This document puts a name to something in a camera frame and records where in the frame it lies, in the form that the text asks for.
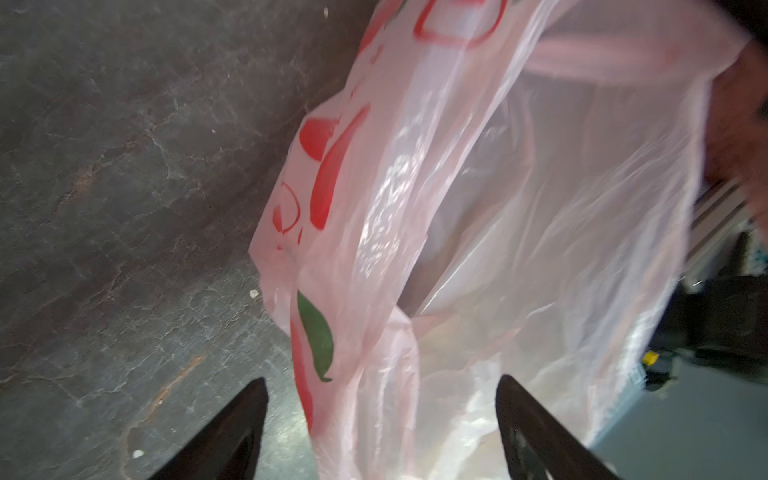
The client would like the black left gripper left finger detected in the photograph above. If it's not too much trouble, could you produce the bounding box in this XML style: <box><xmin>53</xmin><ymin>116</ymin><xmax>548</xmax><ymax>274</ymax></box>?
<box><xmin>151</xmin><ymin>378</ymin><xmax>269</xmax><ymax>480</ymax></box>

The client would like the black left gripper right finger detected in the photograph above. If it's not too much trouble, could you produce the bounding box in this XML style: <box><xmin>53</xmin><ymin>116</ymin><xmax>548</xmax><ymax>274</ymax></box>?
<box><xmin>495</xmin><ymin>374</ymin><xmax>618</xmax><ymax>480</ymax></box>

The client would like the pink plastic bag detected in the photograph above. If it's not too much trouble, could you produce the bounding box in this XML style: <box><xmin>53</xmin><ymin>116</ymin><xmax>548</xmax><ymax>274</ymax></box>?
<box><xmin>249</xmin><ymin>1</ymin><xmax>746</xmax><ymax>479</ymax></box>

